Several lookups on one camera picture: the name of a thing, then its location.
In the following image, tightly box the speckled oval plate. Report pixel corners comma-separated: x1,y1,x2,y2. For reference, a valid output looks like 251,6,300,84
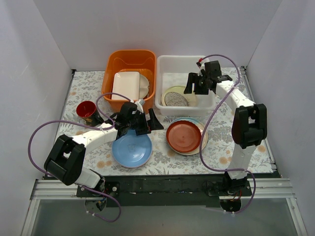
164,92,189,106

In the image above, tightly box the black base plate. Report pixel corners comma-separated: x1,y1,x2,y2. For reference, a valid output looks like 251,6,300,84
76,174,252,207

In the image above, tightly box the red-brown round plate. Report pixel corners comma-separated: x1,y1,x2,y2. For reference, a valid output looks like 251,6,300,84
166,120,201,153

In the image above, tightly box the purple cable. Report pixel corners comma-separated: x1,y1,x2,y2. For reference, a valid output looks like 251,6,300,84
197,54,256,214
27,92,143,223

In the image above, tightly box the blue beige plate with sprig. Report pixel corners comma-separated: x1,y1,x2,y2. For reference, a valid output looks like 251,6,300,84
173,117,208,155

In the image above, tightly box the white translucent plastic bin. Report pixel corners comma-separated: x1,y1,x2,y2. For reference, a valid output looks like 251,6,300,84
155,55,216,117

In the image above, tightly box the cream green plate with sprig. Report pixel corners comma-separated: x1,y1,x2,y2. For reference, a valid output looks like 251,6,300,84
161,86,198,107

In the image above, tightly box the blue round plate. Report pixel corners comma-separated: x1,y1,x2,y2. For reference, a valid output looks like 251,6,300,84
112,130,153,168

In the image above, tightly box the red and black mug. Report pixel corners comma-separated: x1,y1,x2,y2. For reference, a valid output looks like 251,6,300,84
76,101,104,127

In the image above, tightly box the floral table mat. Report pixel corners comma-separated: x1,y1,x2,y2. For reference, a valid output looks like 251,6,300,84
57,71,273,176

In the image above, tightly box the white round plate in bin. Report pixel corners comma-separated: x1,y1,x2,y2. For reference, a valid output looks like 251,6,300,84
138,74,150,99

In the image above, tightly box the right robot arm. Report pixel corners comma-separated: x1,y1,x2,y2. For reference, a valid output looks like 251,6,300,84
184,59,267,196

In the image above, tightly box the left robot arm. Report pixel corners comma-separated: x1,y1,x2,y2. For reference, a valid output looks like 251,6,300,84
44,99,164,197

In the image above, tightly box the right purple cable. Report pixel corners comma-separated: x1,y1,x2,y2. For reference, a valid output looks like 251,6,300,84
197,54,256,214

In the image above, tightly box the cream rectangular plate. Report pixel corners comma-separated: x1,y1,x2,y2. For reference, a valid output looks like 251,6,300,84
112,71,140,100

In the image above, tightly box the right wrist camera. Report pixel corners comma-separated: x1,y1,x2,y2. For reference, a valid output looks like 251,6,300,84
196,58,206,77

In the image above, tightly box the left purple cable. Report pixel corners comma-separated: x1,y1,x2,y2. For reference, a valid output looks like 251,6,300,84
27,92,143,223

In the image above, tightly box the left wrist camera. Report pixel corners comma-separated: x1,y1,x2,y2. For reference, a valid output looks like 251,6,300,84
134,99,145,112

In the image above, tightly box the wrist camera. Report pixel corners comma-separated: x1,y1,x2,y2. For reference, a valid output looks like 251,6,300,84
196,58,206,77
134,99,145,112

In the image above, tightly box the orange plastic bin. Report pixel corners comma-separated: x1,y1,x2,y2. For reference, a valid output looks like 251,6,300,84
101,50,157,114

